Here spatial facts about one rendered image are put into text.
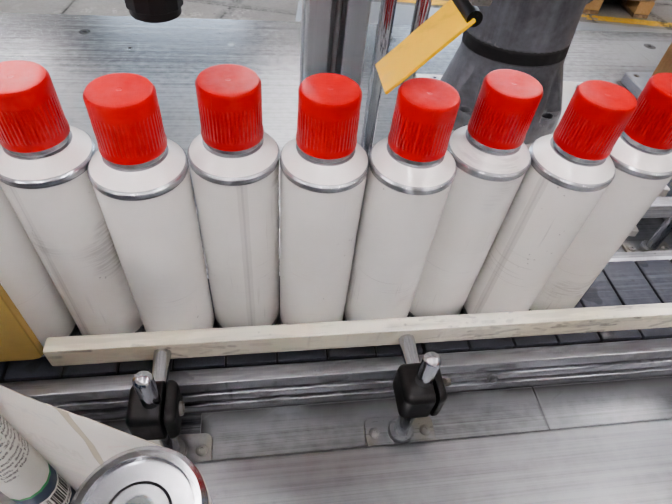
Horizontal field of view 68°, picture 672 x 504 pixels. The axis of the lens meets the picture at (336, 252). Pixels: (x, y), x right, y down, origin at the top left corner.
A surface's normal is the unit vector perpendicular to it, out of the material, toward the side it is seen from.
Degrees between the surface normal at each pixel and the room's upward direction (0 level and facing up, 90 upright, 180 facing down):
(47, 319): 90
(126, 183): 42
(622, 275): 0
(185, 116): 0
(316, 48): 90
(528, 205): 90
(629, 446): 0
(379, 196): 90
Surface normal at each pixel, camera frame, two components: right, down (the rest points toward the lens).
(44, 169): 0.33, -0.03
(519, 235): -0.70, 0.49
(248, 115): 0.62, 0.62
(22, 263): 0.93, 0.32
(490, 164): -0.07, -0.02
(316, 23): 0.12, 0.75
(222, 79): 0.13, -0.67
